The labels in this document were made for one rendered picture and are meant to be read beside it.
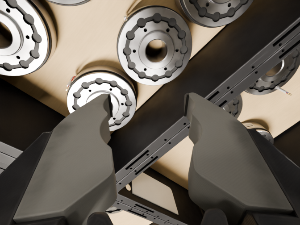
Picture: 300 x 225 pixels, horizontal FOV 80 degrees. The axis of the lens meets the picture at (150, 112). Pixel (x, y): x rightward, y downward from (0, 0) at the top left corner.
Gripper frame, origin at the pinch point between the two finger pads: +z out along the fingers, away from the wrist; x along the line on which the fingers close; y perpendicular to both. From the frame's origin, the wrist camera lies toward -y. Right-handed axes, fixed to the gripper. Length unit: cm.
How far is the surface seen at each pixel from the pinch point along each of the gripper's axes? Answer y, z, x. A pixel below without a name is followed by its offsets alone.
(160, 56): 1.4, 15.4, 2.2
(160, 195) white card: 27.4, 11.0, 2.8
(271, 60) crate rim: 0.0, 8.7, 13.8
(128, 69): 2.7, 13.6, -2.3
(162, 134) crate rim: 9.0, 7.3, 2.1
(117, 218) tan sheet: 45.0, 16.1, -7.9
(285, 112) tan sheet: 14.3, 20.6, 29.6
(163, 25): -2.8, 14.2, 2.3
